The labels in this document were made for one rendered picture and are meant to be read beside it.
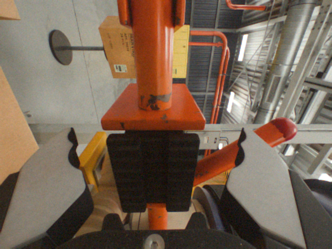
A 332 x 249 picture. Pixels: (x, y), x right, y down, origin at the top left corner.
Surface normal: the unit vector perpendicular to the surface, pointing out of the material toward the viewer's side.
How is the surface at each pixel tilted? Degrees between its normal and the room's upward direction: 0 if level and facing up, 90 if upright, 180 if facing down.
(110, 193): 79
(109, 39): 90
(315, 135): 90
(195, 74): 90
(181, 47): 90
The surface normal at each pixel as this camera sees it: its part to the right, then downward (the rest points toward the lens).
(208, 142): 0.03, 0.48
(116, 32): 0.02, 0.79
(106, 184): -0.15, 0.22
